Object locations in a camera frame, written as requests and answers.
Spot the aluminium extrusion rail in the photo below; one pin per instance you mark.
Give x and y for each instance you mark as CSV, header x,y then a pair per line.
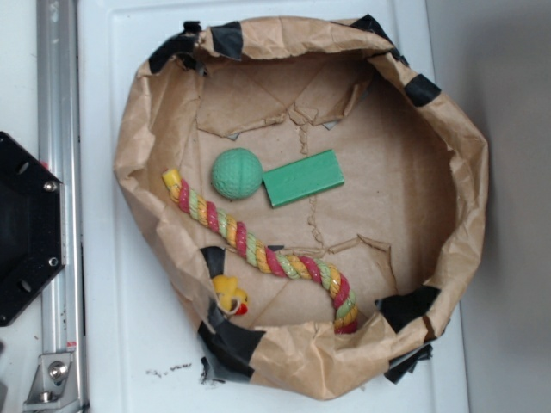
x,y
62,301

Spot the green textured ball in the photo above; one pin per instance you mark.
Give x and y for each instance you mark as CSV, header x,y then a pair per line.
x,y
237,174

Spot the multicolour twisted rope toy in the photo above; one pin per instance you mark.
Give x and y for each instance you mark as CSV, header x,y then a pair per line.
x,y
260,256

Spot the metal corner bracket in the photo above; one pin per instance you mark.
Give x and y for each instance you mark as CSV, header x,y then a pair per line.
x,y
55,384

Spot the brown paper lined bin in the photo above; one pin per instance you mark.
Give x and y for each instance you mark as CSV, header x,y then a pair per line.
x,y
406,229

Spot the yellow rubber duck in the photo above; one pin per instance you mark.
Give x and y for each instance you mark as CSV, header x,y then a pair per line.
x,y
232,300

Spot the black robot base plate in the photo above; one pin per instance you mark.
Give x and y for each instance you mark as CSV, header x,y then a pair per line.
x,y
31,229

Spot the green rectangular block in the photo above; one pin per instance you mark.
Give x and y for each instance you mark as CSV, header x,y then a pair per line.
x,y
303,178

